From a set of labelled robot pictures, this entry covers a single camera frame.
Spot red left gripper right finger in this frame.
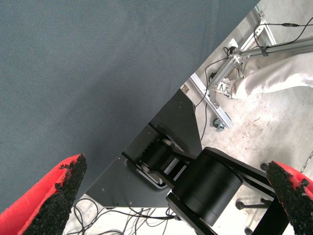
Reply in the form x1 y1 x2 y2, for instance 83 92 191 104
266 161 313 235

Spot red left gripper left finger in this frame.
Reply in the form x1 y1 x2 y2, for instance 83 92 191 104
0 153 88 235

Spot black office chair base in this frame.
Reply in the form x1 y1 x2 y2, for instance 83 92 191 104
235 162 278 235

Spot dark grey table cloth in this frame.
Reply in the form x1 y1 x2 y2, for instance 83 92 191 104
0 0 261 213

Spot thin black floor cable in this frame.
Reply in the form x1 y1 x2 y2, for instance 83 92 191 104
70 198 181 235

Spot grey frame castor wheel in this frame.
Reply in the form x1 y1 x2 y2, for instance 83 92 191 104
212 117 225 133

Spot black robot torso linkage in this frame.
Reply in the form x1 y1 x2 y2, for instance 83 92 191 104
136 137 291 235

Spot aluminium extrusion frame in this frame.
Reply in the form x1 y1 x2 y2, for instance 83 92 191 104
189 6 313 129

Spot black cable inline connector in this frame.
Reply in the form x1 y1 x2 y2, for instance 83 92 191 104
253 17 313 57

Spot thin black hanging cable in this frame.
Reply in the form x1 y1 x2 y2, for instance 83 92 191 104
194 57 235 142

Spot person leg beige trousers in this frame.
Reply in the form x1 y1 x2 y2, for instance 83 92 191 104
229 55 313 100

